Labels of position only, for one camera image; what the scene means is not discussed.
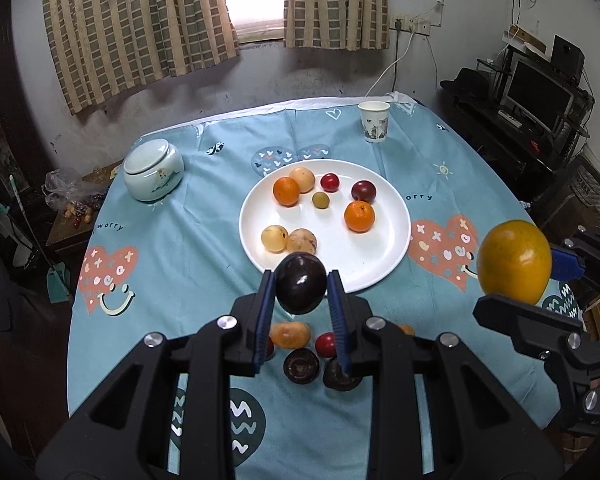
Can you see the white lidded ceramic jar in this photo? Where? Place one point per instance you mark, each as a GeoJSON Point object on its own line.
{"type": "Point", "coordinates": [152, 170]}

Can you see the black mesh appliance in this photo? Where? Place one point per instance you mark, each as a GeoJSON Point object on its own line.
{"type": "Point", "coordinates": [590, 195]}

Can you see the teal dustpan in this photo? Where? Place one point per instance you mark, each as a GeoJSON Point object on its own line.
{"type": "Point", "coordinates": [59, 285]}

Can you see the dark purple plum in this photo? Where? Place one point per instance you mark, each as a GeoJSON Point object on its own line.
{"type": "Point", "coordinates": [301, 284]}

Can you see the yellow orange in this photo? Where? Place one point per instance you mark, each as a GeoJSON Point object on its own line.
{"type": "Point", "coordinates": [515, 260]}
{"type": "Point", "coordinates": [291, 335]}

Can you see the small red cherry fruit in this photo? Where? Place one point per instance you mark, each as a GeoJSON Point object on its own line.
{"type": "Point", "coordinates": [330, 182]}

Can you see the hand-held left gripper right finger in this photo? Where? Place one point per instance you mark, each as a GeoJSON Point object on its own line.
{"type": "Point", "coordinates": [337, 320]}

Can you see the red tomato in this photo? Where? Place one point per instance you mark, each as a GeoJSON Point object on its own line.
{"type": "Point", "coordinates": [325, 344]}

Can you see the small green plum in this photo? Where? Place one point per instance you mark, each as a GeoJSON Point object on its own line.
{"type": "Point", "coordinates": [321, 200]}

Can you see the orange mandarin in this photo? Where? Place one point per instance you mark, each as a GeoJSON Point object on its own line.
{"type": "Point", "coordinates": [359, 216]}
{"type": "Point", "coordinates": [286, 191]}

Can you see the checkered beige curtain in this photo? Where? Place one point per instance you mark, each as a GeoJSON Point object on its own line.
{"type": "Point", "coordinates": [130, 25]}
{"type": "Point", "coordinates": [335, 5]}

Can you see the white remote control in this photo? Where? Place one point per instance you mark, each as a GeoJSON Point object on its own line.
{"type": "Point", "coordinates": [510, 118]}

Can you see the tan speckled pepino melon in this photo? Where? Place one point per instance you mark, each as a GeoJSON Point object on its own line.
{"type": "Point", "coordinates": [301, 241]}

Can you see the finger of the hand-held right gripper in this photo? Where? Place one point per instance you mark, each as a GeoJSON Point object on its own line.
{"type": "Point", "coordinates": [525, 317]}
{"type": "Point", "coordinates": [565, 262]}

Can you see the white round plate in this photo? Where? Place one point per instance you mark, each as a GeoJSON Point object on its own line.
{"type": "Point", "coordinates": [375, 255]}

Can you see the tan smooth pepino melon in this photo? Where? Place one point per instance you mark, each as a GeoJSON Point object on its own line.
{"type": "Point", "coordinates": [304, 178]}

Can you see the printed paper cup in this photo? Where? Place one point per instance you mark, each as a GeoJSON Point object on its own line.
{"type": "Point", "coordinates": [374, 125]}

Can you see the black hat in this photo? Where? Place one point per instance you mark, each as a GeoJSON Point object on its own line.
{"type": "Point", "coordinates": [465, 85]}

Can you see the long tan box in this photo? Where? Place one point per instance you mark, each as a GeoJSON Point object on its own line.
{"type": "Point", "coordinates": [525, 39]}

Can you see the clear plastic bag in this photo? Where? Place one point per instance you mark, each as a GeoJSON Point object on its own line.
{"type": "Point", "coordinates": [70, 187]}

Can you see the black computer desk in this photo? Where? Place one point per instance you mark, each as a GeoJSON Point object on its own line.
{"type": "Point", "coordinates": [500, 145]}

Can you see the light blue printed tablecloth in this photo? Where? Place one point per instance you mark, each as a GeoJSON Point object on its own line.
{"type": "Point", "coordinates": [190, 240]}

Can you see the small wooden side table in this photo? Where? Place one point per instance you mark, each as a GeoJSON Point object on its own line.
{"type": "Point", "coordinates": [65, 232]}

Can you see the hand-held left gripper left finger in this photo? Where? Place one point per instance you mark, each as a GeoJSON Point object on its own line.
{"type": "Point", "coordinates": [264, 320]}

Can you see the red plum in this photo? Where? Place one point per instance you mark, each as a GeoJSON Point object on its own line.
{"type": "Point", "coordinates": [364, 191]}
{"type": "Point", "coordinates": [270, 349]}

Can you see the tan striped pepino melon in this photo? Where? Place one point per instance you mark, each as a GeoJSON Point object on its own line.
{"type": "Point", "coordinates": [406, 330]}

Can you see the white wall socket strip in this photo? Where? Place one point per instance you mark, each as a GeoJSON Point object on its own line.
{"type": "Point", "coordinates": [410, 25]}

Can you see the black speaker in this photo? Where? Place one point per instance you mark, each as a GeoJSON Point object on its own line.
{"type": "Point", "coordinates": [567, 57]}

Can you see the computer monitor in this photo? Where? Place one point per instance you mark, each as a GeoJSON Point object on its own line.
{"type": "Point", "coordinates": [537, 92]}

